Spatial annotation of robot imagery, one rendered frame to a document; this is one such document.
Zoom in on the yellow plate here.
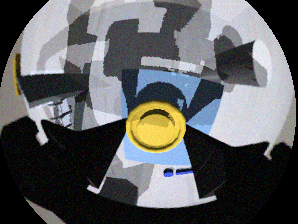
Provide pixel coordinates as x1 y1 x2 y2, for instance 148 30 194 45
125 99 186 153

